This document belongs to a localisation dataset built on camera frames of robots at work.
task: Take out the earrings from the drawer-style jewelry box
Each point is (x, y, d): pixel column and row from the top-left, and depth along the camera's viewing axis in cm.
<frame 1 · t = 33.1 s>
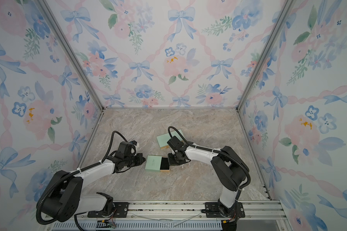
left hand: (146, 158, 89), fingers closed
right hand: (171, 162, 89), fingers closed
small green jewelry box: (153, 163, 88), point 4 cm above the table
kraft drawer tray black lining: (165, 166, 88), point 4 cm above the table
green jewelry box left: (163, 139, 100), point 3 cm above the table

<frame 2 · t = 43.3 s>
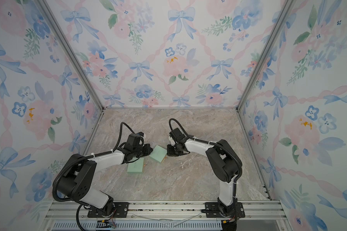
left hand: (154, 148, 92), fingers closed
right hand: (168, 153, 93), fingers closed
small green jewelry box: (136, 167, 87), point 3 cm above the table
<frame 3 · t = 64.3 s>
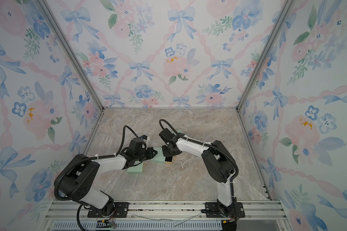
left hand: (158, 152, 91), fingers closed
right hand: (167, 152, 92), fingers closed
green jewelry box left: (159, 158, 92), point 3 cm above the table
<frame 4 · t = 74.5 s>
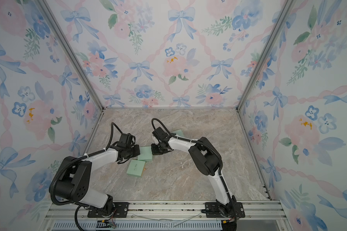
left hand: (140, 150, 94), fingers closed
right hand: (152, 152, 94), fingers closed
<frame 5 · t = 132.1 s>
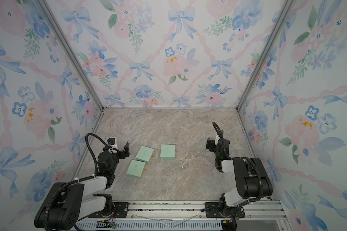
left hand: (120, 142, 88), fingers open
right hand: (217, 137, 94), fingers open
